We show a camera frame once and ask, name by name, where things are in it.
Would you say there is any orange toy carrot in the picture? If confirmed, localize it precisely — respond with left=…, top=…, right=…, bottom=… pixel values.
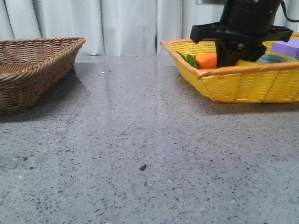
left=177, top=52, right=217, bottom=70

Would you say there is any yellow tape roll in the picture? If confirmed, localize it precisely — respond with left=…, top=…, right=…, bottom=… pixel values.
left=235, top=52, right=298, bottom=66

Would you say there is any purple foam block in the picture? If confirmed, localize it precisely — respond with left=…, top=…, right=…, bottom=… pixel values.
left=271, top=38, right=299, bottom=59

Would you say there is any small black debris chip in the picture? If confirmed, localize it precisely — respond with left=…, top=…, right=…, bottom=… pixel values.
left=139, top=164, right=147, bottom=171

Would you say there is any brown wicker basket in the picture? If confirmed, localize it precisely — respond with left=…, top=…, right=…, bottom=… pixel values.
left=0, top=37, right=86, bottom=114

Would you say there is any yellow wicker basket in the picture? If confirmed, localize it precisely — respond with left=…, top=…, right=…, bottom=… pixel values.
left=161, top=39, right=299, bottom=103

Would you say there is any white curtain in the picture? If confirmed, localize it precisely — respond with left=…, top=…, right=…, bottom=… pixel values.
left=0, top=0, right=299, bottom=56

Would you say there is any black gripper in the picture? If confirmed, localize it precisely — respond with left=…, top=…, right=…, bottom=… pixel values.
left=190, top=0, right=293, bottom=68

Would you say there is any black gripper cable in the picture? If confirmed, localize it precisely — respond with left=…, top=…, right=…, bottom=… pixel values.
left=279, top=0, right=299, bottom=23

